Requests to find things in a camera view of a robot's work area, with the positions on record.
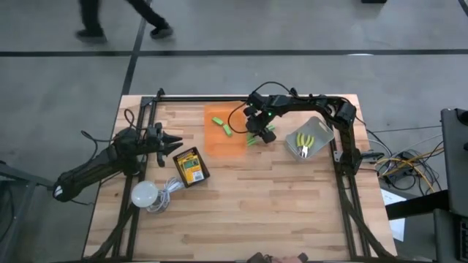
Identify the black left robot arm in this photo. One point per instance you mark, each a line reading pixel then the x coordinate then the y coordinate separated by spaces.
pixel 87 170

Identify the black aluminium table frame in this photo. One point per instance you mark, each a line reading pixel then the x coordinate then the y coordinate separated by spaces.
pixel 183 98

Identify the black table clamp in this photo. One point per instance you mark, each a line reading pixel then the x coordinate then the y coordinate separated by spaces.
pixel 371 156

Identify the person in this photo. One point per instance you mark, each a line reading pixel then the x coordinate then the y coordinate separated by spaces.
pixel 89 18

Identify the grey plastic tray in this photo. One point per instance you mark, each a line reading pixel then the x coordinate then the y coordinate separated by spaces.
pixel 321 131

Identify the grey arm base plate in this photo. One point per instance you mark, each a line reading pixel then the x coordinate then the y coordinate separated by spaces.
pixel 337 156

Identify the white round lamp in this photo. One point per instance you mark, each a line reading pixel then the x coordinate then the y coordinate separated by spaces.
pixel 144 194

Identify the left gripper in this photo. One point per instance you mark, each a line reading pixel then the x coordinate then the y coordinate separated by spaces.
pixel 157 144

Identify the black frame bracket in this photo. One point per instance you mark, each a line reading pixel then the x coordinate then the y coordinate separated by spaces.
pixel 159 92
pixel 293 91

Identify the black power strip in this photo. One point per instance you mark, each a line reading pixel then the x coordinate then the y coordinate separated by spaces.
pixel 396 176

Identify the grey metal stand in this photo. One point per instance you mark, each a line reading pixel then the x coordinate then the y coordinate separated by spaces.
pixel 22 175

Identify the black slotted plastic basket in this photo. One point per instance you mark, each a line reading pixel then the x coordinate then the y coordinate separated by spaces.
pixel 178 173

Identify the dark grey equipment cabinet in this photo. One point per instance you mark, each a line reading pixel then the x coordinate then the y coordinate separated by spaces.
pixel 455 164

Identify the white paper sheet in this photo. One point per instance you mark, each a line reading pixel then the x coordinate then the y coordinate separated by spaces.
pixel 396 228

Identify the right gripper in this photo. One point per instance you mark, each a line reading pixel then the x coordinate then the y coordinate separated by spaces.
pixel 261 109

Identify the person's hand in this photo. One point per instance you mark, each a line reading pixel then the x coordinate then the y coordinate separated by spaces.
pixel 278 260

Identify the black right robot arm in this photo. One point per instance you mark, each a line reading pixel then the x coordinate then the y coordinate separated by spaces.
pixel 311 102

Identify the small black box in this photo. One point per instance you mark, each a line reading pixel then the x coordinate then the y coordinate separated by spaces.
pixel 373 1

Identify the black support beam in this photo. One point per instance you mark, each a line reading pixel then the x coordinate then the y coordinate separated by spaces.
pixel 417 205

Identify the orange mesh zipper pouch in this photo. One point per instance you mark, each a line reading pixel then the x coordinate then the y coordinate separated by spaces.
pixel 219 146

